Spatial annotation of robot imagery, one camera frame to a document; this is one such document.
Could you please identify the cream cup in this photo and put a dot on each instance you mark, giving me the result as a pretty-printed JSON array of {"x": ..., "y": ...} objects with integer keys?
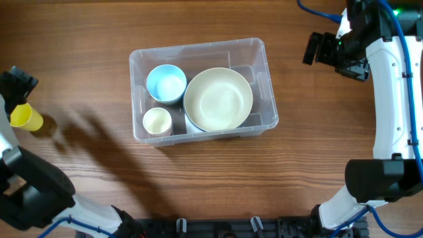
[{"x": 157, "y": 120}]

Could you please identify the cream plate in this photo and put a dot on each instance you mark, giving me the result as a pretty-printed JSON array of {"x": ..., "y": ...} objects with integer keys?
[{"x": 218, "y": 99}]

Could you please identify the light blue bowl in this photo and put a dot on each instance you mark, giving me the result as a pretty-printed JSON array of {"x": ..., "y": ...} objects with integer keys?
[{"x": 166, "y": 82}]

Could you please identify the white label in bin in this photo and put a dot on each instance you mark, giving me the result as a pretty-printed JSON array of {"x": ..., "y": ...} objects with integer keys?
[{"x": 190, "y": 131}]

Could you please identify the pink cup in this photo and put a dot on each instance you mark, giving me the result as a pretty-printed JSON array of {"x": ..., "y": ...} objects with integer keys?
[{"x": 164, "y": 134}]

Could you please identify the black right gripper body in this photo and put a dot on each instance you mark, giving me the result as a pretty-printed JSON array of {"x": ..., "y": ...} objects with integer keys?
[{"x": 323, "y": 47}]

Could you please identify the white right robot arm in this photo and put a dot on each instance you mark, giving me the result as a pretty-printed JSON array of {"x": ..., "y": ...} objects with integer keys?
[{"x": 381, "y": 41}]

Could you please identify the yellow cup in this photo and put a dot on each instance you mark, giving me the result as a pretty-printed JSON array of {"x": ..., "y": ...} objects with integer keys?
[{"x": 26, "y": 118}]

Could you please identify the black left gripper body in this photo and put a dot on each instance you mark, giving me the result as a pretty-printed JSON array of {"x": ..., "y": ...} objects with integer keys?
[{"x": 17, "y": 85}]

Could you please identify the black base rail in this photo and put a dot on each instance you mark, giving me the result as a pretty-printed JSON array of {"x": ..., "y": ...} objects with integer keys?
[{"x": 283, "y": 227}]

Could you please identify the pink bowl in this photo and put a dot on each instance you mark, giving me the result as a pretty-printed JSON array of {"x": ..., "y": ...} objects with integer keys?
[{"x": 169, "y": 102}]

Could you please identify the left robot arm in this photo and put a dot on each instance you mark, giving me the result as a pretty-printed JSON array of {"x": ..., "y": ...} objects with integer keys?
[{"x": 35, "y": 193}]

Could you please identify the clear plastic storage bin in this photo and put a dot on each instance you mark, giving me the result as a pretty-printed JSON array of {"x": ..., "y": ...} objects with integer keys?
[{"x": 245, "y": 56}]

